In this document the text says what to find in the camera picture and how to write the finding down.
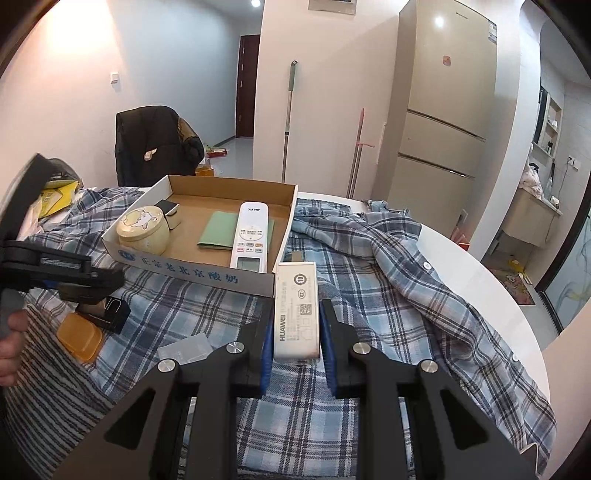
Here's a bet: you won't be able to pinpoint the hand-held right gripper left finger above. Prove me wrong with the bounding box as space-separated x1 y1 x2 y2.
53 300 277 480

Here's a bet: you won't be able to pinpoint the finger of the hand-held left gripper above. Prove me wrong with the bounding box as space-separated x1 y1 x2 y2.
28 268 126 304
4 240 92 280

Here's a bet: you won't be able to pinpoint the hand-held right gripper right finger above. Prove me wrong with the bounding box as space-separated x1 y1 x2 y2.
321 299 541 480

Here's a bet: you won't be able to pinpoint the black square display box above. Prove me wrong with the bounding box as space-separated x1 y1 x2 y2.
76 298 130 333

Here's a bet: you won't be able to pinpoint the white router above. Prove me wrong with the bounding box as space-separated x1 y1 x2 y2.
273 261 322 366

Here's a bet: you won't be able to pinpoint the orange plastic case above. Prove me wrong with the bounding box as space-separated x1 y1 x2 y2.
58 313 103 363

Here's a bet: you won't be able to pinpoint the yellow round cartoon tin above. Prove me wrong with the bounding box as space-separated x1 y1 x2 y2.
115 205 171 255

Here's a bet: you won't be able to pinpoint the small black box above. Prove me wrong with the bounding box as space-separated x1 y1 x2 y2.
154 199 182 230

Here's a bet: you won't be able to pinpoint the green card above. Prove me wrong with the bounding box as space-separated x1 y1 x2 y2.
198 211 275 252

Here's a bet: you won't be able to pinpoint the white remote control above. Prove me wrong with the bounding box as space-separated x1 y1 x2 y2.
229 202 270 273

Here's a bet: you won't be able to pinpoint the cardboard box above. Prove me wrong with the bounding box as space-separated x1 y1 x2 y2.
100 174 299 297

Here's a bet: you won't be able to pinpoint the person's left hand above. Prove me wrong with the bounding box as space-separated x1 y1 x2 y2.
0 310 30 387

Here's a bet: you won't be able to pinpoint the clear plastic bag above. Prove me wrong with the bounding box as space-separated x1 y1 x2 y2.
17 200 47 241
157 335 214 363

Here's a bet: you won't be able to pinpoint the yellow paper folder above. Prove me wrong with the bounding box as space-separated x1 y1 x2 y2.
39 181 79 219

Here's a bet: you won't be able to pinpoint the grey bag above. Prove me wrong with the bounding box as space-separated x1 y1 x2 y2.
46 159 82 185

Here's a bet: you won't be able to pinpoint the blue plaid shirt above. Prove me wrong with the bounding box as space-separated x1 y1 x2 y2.
18 186 557 480

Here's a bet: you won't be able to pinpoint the grey striped cloth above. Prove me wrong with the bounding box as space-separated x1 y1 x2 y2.
0 295 117 480

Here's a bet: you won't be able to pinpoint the black jacket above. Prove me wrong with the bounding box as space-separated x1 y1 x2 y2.
115 105 205 188

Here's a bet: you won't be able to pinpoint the brown cloth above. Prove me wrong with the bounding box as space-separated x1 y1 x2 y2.
178 117 205 163

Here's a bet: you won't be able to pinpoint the red floor items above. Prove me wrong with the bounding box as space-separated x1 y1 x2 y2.
450 210 472 248

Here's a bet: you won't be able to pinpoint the patterned floor mat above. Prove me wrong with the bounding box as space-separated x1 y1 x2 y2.
489 268 539 306

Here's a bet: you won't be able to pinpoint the pink broom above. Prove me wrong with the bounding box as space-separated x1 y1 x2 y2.
346 108 375 199

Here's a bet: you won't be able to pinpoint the dark brown door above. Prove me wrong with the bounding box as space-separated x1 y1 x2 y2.
236 34 260 139

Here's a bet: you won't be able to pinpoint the beige vanity cabinet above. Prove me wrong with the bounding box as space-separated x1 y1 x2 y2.
501 187 563 248

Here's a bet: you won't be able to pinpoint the frosted glass patterned door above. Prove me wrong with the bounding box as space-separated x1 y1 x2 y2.
536 203 591 334

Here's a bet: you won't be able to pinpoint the pale pink bag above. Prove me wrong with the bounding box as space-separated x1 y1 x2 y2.
519 164 546 199

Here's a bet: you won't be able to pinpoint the beige refrigerator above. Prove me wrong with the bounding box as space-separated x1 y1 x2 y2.
372 0 501 237

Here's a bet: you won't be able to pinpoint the bathroom mirror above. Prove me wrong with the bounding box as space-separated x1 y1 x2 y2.
533 88 550 149

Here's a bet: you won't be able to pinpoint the electrical panel box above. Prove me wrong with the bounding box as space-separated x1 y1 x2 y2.
308 0 358 14

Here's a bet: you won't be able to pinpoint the grey mop handle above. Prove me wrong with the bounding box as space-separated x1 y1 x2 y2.
280 60 299 184

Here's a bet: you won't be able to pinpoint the wall niche shelf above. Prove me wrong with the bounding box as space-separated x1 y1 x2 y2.
545 99 563 153

